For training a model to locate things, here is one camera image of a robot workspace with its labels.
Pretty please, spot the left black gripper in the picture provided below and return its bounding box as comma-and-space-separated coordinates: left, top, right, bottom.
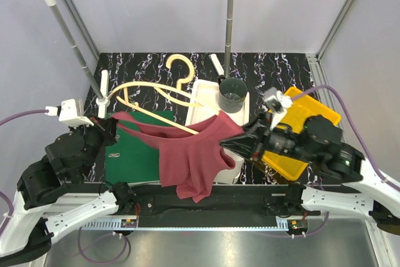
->
71, 112, 120, 180

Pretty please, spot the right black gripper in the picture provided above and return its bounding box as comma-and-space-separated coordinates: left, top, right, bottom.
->
217, 108, 317, 163

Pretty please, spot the maroon tank top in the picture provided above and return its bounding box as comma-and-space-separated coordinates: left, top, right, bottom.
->
112, 112, 244, 203

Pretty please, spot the beige wooden clothes hanger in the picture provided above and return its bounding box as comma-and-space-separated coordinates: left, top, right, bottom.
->
107, 53, 218, 125

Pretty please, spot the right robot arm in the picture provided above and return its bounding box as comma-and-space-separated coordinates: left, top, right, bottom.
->
220, 113, 399, 235

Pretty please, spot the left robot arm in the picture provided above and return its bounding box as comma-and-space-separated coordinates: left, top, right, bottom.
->
1, 116, 135, 266

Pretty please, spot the green binder folder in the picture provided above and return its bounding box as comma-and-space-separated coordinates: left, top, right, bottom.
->
105, 128, 159, 184

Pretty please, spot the dark green mug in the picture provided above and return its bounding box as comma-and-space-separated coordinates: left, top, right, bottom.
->
217, 75, 248, 114

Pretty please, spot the yellow plastic bin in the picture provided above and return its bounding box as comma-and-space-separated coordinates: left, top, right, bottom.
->
262, 87, 341, 181

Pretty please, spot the white styrofoam box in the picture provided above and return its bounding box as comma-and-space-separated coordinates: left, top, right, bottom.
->
185, 79, 250, 184

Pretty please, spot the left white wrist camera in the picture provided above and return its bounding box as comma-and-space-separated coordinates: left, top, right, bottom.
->
45, 99, 94, 128

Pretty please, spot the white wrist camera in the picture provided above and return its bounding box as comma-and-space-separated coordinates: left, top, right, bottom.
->
45, 99, 94, 128
264, 88, 293, 130

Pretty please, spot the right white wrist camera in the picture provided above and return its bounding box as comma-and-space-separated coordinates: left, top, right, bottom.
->
264, 88, 293, 130

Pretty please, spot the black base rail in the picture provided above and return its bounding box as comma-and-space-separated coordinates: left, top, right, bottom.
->
59, 182, 323, 230

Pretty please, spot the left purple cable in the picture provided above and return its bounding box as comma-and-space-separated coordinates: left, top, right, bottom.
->
0, 109, 49, 127

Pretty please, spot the aluminium frame post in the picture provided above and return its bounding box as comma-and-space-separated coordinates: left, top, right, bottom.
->
316, 0, 356, 61

